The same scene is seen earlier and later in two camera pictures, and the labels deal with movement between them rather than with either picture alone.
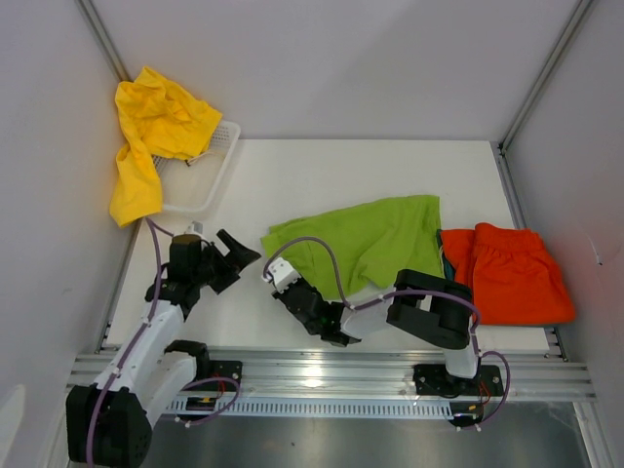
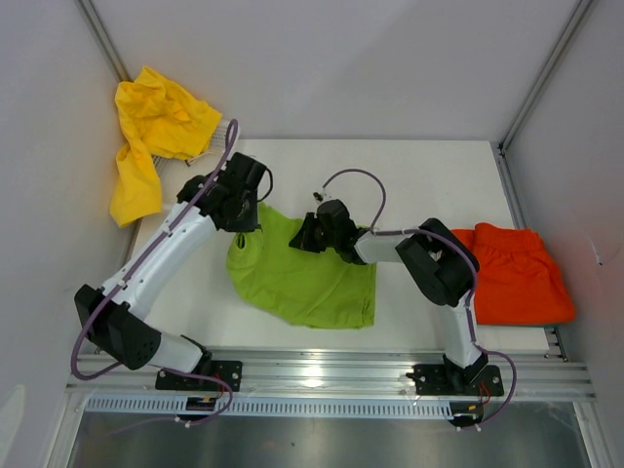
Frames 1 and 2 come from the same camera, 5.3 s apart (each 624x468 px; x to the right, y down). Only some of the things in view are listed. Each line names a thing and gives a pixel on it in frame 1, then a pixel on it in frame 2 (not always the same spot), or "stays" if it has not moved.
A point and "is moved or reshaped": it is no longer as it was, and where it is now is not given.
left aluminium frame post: [105, 40] stays
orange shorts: [512, 273] stays
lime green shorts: [375, 244] is moved or reshaped
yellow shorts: [158, 119] stays
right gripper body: [299, 282] -> [331, 238]
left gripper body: [215, 269] -> [248, 219]
